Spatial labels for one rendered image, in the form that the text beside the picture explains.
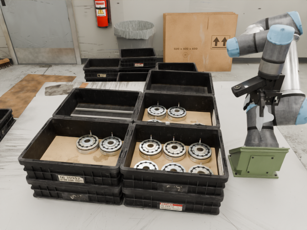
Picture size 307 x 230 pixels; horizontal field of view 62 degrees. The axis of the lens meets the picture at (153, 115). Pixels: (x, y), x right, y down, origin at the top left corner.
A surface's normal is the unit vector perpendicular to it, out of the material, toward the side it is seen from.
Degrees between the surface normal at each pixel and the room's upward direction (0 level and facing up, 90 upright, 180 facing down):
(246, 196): 0
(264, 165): 90
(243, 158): 90
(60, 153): 0
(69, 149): 0
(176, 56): 75
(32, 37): 90
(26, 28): 90
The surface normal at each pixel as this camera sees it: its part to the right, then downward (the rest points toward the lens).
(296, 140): 0.00, -0.83
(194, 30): 0.03, 0.40
